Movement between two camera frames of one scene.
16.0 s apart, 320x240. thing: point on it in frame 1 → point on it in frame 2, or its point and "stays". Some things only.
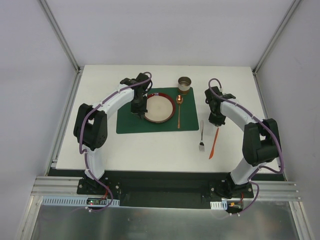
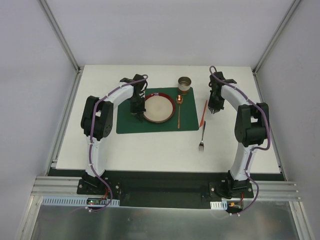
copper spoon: (179, 100) stays
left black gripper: (139, 109) stays
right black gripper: (216, 119) → (216, 106)
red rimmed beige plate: (160, 108) stays
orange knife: (214, 144) → (202, 121)
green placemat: (186, 118) stays
